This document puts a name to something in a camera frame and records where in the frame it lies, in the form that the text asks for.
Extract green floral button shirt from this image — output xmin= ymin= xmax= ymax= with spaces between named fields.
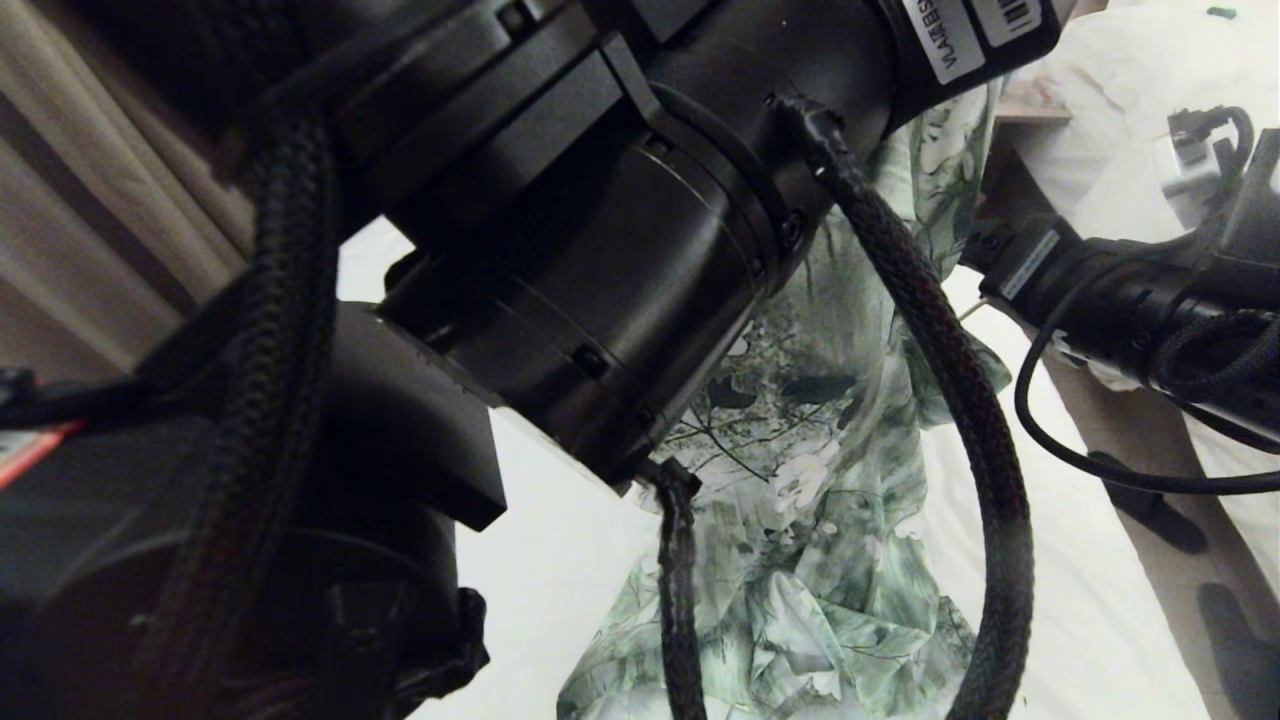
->
xmin=555 ymin=75 xmax=1013 ymax=720

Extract wooden nightstand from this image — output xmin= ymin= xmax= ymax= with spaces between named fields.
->
xmin=990 ymin=95 xmax=1061 ymax=126

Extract white crumpled duvet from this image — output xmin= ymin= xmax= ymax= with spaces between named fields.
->
xmin=1020 ymin=0 xmax=1280 ymax=393

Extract black slipper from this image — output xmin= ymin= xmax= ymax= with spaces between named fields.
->
xmin=1200 ymin=583 xmax=1280 ymax=720
xmin=1090 ymin=450 xmax=1211 ymax=554

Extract neighbouring bed white sheet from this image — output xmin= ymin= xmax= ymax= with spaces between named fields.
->
xmin=1190 ymin=400 xmax=1280 ymax=601

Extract bed with white sheet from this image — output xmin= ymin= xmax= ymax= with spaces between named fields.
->
xmin=335 ymin=215 xmax=1211 ymax=720

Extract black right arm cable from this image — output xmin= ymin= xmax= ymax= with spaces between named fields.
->
xmin=1015 ymin=240 xmax=1280 ymax=498

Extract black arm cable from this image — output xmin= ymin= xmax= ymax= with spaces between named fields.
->
xmin=130 ymin=100 xmax=341 ymax=720
xmin=1015 ymin=240 xmax=1280 ymax=498

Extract black left camera cable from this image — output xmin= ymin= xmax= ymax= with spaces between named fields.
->
xmin=640 ymin=95 xmax=1033 ymax=720

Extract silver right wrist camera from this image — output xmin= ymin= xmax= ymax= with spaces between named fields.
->
xmin=1160 ymin=105 xmax=1246 ymax=201

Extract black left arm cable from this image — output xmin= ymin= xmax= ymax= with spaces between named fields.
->
xmin=130 ymin=100 xmax=341 ymax=720

